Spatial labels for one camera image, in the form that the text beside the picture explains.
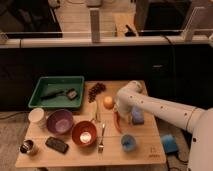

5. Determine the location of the red chili pepper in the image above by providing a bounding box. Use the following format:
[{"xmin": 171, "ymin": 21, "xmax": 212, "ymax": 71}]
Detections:
[{"xmin": 113, "ymin": 112, "xmax": 122, "ymax": 133}]

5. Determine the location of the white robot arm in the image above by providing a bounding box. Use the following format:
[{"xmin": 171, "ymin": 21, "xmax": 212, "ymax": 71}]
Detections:
[{"xmin": 115, "ymin": 80, "xmax": 213, "ymax": 171}]

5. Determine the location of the small blue cup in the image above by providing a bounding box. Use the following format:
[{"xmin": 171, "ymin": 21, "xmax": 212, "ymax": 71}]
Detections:
[{"xmin": 121, "ymin": 134, "xmax": 136, "ymax": 152}]

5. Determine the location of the white paper cup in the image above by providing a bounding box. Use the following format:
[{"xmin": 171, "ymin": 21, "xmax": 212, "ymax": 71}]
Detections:
[{"xmin": 28, "ymin": 108, "xmax": 46, "ymax": 128}]

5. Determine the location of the metal cup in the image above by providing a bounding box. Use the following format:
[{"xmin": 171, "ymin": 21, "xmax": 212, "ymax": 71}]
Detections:
[{"xmin": 19, "ymin": 140, "xmax": 37, "ymax": 155}]

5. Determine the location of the purple grapes bunch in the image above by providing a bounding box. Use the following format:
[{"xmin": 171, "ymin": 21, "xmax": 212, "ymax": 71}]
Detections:
[{"xmin": 88, "ymin": 83, "xmax": 106, "ymax": 103}]

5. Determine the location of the orange fruit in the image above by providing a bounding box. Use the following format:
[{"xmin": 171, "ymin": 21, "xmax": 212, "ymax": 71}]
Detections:
[{"xmin": 103, "ymin": 96, "xmax": 114, "ymax": 109}]

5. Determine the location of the yellow green corn piece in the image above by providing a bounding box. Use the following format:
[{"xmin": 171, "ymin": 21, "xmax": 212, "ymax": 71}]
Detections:
[{"xmin": 91, "ymin": 100, "xmax": 101, "ymax": 122}]

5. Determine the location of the blue sponge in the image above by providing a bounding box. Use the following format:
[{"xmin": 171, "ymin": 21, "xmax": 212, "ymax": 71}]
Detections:
[{"xmin": 131, "ymin": 107, "xmax": 144, "ymax": 125}]

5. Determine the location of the wooden table board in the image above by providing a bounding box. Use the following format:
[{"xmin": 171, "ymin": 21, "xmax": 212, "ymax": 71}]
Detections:
[{"xmin": 15, "ymin": 81, "xmax": 166, "ymax": 168}]

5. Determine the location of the red bowl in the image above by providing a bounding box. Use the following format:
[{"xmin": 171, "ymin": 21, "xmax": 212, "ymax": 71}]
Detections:
[{"xmin": 72, "ymin": 121, "xmax": 97, "ymax": 147}]

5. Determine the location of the green plastic tray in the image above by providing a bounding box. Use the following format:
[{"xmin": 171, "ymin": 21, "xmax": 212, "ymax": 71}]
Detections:
[{"xmin": 28, "ymin": 76, "xmax": 84, "ymax": 110}]

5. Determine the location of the purple bowl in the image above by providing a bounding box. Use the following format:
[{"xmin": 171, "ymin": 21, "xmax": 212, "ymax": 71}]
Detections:
[{"xmin": 46, "ymin": 109, "xmax": 74, "ymax": 135}]

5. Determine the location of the silver fork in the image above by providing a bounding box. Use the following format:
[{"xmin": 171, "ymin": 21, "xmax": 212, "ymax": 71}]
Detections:
[{"xmin": 98, "ymin": 123, "xmax": 106, "ymax": 153}]

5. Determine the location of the black rectangular phone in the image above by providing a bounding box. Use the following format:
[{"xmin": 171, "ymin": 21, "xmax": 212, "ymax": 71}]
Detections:
[{"xmin": 45, "ymin": 137, "xmax": 69, "ymax": 154}]

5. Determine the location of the blue device on floor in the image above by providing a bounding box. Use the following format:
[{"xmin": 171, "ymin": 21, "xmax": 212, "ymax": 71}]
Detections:
[{"xmin": 161, "ymin": 134, "xmax": 179, "ymax": 154}]

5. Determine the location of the black handled brush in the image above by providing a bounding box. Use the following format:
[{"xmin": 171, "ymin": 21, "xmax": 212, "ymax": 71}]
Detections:
[{"xmin": 41, "ymin": 88, "xmax": 78, "ymax": 100}]

